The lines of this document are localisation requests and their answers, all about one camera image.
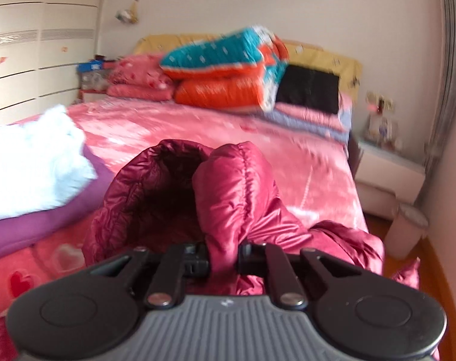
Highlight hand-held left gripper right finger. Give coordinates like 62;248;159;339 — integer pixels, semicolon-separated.
237;242;366;310

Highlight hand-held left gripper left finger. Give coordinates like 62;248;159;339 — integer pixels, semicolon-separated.
86;243;210;308

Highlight dark red puffer jacket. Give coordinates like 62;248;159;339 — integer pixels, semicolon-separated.
81;139;421;298

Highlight pink heart-print bed blanket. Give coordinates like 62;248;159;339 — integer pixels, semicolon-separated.
0;96;369;361

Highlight pink and lilac folded blanket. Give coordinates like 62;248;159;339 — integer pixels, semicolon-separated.
263;94;353;143

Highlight purple cloth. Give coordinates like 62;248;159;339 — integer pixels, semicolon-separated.
0;145;116;264

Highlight white trash bin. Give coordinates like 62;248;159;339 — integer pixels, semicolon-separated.
384;202;429;260

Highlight white nightstand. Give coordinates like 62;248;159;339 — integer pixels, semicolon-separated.
353;135;427;219

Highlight black folded cloth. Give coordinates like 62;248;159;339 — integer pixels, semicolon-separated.
275;64;341;115

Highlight nightstand ornaments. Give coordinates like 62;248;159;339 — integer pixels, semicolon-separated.
364;91;403;151

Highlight white fluffy cloth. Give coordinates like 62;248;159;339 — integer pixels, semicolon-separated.
0;104;99;223

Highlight pink pillows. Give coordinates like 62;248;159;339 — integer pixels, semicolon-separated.
107;53;176;101

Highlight teal and orange folded quilt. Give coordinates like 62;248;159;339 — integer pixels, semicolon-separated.
160;26;290;113

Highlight yellow covered headboard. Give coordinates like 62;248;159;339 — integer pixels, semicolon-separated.
133;34;363;94

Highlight blue box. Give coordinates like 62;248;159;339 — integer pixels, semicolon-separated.
77;60;105;74

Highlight white wardrobe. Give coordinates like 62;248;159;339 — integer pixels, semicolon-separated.
0;0;112;126

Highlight grey striped curtain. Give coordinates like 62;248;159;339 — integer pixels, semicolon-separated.
416;0;456;204

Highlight dark wooden bed frame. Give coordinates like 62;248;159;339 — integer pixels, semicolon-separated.
346;131;364;175

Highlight hanging wall ornament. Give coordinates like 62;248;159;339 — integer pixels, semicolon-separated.
115;0;141;24

